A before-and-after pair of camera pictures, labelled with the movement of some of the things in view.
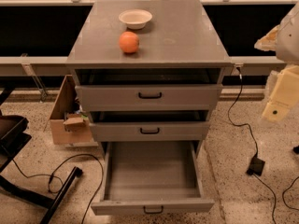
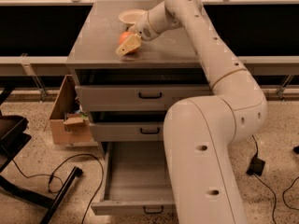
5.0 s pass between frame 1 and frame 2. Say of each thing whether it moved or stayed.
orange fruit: stayed
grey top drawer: stayed
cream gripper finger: moved
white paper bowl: stayed
